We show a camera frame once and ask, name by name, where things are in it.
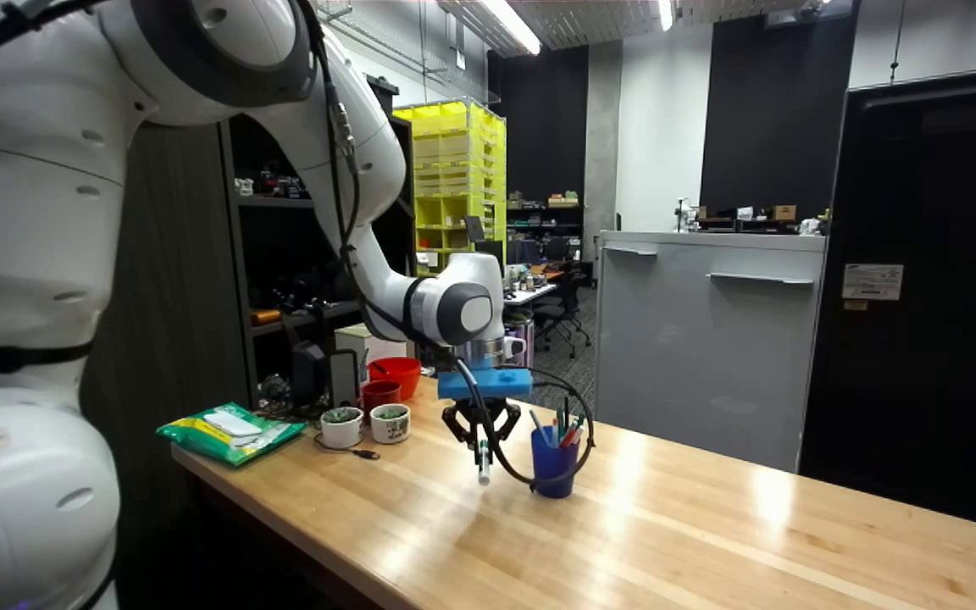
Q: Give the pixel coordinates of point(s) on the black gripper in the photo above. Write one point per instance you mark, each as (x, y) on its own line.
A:
(481, 405)

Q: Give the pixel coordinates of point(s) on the white marker with green cap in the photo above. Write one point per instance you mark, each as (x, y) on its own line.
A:
(481, 462)

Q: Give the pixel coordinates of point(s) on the blue plastic cup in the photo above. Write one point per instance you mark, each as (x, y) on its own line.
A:
(554, 468)

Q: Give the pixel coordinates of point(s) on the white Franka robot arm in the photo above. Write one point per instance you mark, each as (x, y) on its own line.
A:
(50, 224)

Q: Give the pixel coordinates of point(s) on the red bowl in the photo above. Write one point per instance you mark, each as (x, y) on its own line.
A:
(398, 375)

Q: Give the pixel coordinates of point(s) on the white green-rimmed bowls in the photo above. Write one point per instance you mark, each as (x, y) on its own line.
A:
(340, 432)

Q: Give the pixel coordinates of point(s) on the black office chair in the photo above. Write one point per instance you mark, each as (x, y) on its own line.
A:
(563, 307)

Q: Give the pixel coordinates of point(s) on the white cardboard box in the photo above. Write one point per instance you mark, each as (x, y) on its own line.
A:
(357, 344)

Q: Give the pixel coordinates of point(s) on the green wipes packet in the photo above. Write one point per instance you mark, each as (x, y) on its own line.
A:
(228, 434)

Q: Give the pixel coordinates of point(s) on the yellow storage shelf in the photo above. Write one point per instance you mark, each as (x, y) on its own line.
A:
(459, 171)

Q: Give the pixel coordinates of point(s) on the black shelving unit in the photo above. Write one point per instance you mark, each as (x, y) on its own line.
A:
(278, 243)

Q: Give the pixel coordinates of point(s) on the dark wood grain panel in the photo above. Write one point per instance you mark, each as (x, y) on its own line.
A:
(172, 340)

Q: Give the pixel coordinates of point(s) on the ceiling light strip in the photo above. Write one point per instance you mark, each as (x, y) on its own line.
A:
(511, 25)
(665, 15)

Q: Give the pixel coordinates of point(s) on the white paper sign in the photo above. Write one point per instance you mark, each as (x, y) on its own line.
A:
(873, 281)

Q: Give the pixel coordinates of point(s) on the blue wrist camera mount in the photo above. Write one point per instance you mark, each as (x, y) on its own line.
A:
(488, 381)

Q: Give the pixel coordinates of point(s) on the black wall panel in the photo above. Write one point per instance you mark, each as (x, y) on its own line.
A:
(776, 112)

